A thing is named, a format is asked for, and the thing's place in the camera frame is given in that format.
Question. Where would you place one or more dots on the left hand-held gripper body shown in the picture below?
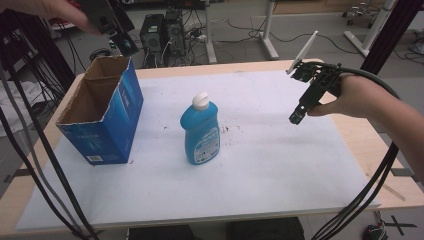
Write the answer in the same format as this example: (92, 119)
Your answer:
(103, 15)

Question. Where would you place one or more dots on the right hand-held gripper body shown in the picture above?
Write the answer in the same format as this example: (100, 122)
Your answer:
(321, 81)

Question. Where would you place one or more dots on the blue cardboard box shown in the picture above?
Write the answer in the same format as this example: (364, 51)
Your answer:
(125, 110)

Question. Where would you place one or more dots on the blue bottle with white cap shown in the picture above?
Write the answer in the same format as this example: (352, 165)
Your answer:
(200, 133)

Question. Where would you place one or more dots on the person's right hand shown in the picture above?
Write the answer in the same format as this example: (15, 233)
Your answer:
(356, 98)

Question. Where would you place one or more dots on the person's left hand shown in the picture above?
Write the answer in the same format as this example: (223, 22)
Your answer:
(50, 8)

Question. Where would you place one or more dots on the black computer tower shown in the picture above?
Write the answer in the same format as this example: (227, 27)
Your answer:
(151, 33)
(174, 33)

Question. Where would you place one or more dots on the white foam mat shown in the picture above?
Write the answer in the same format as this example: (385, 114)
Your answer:
(266, 166)

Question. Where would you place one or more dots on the white desk leg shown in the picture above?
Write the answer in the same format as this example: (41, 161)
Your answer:
(268, 33)
(210, 40)

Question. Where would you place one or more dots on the white stand leg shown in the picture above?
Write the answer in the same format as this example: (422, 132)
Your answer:
(375, 33)

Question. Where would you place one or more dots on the white cloth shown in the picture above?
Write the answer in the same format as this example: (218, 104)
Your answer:
(23, 96)

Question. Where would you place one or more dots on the small black device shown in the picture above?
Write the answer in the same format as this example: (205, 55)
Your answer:
(376, 232)

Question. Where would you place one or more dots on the black metal post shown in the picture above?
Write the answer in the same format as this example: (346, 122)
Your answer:
(390, 36)

